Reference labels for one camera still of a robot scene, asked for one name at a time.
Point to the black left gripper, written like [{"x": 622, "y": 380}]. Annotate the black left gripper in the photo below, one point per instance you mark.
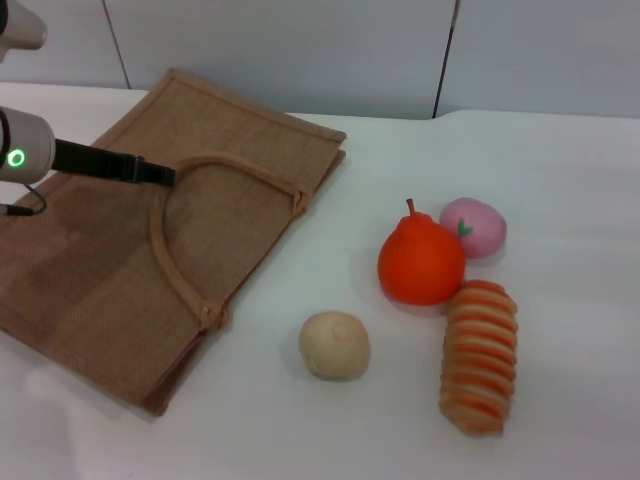
[{"x": 95, "y": 161}]

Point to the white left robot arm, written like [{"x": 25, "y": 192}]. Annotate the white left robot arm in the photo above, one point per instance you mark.
[{"x": 30, "y": 150}]

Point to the pink peach bun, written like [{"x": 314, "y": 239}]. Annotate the pink peach bun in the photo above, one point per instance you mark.
[{"x": 482, "y": 232}]

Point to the orange striped bread roll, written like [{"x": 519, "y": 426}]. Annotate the orange striped bread roll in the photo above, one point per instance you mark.
[{"x": 479, "y": 360}]

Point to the orange pear-shaped fruit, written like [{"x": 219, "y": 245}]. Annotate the orange pear-shaped fruit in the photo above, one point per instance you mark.
[{"x": 420, "y": 265}]

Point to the beige round egg yolk pastry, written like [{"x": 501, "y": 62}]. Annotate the beige round egg yolk pastry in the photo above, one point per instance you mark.
[{"x": 334, "y": 346}]

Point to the brown woven handbag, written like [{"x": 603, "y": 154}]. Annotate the brown woven handbag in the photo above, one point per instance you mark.
[{"x": 100, "y": 260}]

